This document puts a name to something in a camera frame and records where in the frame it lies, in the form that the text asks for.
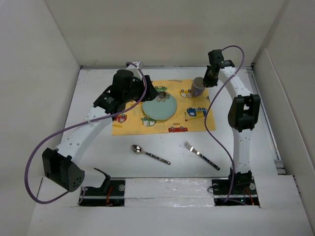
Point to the yellow car-print placemat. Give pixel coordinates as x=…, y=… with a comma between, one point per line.
x=189, y=116

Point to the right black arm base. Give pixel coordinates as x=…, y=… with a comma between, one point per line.
x=241, y=192

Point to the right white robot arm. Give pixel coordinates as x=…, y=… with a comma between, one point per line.
x=242, y=116

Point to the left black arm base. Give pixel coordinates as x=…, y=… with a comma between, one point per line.
x=110, y=194

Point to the metal fork patterned handle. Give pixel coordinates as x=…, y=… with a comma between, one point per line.
x=193, y=150

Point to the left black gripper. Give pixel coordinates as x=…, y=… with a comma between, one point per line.
x=151, y=93

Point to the light green ceramic plate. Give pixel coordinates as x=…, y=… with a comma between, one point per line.
x=162, y=107

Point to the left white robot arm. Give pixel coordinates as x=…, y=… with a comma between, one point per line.
x=61, y=164

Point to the metal spoon patterned handle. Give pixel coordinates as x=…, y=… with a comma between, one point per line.
x=139, y=150

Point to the purple ceramic mug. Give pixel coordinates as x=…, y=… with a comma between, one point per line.
x=197, y=87

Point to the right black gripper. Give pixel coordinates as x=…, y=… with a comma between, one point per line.
x=206, y=80

